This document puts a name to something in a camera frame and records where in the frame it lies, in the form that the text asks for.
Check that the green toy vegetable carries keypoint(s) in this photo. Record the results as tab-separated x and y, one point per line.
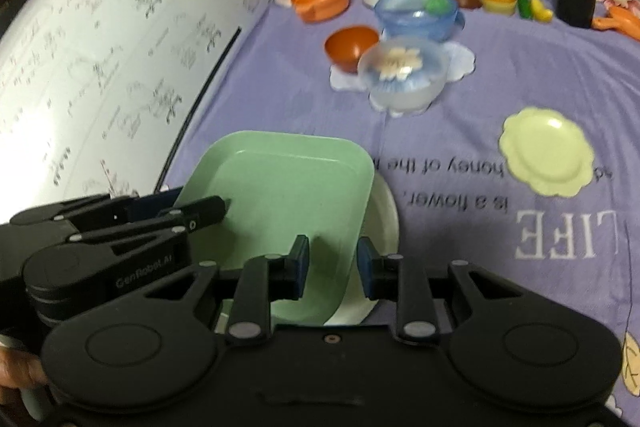
437	4

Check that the orange toy pan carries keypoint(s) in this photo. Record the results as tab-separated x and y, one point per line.
620	23

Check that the green toy pepper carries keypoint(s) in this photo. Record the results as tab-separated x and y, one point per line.
524	6

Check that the yellow toy banana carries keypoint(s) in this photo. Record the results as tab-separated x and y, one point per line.
541	9

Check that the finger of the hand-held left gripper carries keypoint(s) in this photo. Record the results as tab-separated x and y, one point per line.
200	213
100	207

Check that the blue plastic bowl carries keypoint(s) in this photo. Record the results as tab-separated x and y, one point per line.
400	26

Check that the yellow scalloped plate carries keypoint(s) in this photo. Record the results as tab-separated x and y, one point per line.
547	152

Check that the large white printed paper sheet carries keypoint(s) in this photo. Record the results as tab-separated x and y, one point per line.
100	57

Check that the person's left hand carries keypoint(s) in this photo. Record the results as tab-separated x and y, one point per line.
17	367

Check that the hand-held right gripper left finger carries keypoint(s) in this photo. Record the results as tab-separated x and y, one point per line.
299	269

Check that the green square plate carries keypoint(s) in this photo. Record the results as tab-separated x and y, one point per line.
280	187

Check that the white round plate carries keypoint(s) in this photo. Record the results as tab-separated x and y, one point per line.
386	217

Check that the orange plastic bowl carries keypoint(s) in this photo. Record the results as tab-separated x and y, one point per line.
345	48

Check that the clear plastic bowl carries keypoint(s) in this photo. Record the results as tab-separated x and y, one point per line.
400	93

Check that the purple floral printed blanket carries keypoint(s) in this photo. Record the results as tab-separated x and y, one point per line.
475	82

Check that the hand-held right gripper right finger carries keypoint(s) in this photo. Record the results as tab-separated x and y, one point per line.
367	272

